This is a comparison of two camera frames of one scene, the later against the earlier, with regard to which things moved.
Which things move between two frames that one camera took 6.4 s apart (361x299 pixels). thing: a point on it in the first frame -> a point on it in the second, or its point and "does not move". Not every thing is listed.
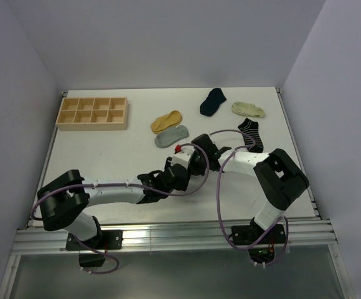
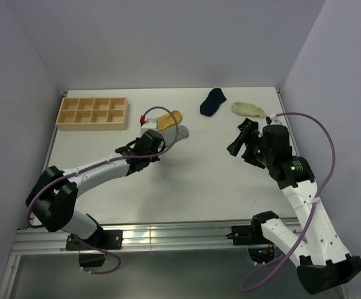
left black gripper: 183,185 -> 154,159
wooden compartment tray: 93,113 does not move
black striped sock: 253,139 does not move
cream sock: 248,109 does not move
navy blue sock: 210,105 does not move
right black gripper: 195,170 -> 247,154
